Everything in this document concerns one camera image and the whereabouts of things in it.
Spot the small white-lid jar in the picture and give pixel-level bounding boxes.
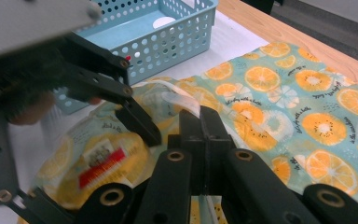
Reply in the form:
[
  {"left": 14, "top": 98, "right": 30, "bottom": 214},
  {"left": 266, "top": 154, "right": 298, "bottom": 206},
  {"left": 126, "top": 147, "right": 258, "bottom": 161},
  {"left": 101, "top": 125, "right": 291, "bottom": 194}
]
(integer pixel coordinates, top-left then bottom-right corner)
[{"left": 152, "top": 16, "right": 177, "bottom": 30}]

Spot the light blue plastic basket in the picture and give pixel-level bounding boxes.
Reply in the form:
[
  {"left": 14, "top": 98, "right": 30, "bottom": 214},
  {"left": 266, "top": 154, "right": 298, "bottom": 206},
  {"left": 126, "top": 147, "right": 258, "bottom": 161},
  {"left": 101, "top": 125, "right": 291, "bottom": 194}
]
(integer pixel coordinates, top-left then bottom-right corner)
[{"left": 51, "top": 0, "right": 219, "bottom": 115}]

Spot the orange print cloth bag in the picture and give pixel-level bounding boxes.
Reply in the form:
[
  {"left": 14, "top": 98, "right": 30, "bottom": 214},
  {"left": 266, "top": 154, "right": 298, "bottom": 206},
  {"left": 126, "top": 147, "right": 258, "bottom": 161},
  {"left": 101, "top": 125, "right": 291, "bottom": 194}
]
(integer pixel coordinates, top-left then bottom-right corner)
[{"left": 18, "top": 41, "right": 358, "bottom": 224}]

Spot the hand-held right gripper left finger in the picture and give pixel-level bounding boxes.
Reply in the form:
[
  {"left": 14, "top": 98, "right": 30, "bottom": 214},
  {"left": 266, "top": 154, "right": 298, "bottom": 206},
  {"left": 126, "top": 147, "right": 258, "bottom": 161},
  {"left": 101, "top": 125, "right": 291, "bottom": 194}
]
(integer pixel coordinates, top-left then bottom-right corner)
[{"left": 167, "top": 108, "right": 206, "bottom": 197}]

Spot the white table mat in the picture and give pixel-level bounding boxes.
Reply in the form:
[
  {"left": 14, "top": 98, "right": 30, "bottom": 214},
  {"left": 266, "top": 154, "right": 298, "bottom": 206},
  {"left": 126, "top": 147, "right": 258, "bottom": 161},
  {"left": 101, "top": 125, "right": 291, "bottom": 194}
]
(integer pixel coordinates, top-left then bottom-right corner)
[{"left": 0, "top": 9, "right": 270, "bottom": 224}]

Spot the black stand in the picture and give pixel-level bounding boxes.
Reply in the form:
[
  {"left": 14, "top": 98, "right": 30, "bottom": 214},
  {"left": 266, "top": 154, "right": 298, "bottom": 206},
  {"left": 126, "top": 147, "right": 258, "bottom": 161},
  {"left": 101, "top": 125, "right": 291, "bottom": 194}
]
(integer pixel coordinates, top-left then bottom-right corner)
[{"left": 240, "top": 0, "right": 284, "bottom": 15}]

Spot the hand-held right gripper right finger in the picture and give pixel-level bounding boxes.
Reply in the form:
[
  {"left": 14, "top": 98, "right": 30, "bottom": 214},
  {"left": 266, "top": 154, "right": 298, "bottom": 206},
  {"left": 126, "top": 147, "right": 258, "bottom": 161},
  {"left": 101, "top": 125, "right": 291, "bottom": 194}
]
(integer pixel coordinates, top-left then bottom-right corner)
[{"left": 200, "top": 105, "right": 236, "bottom": 197}]

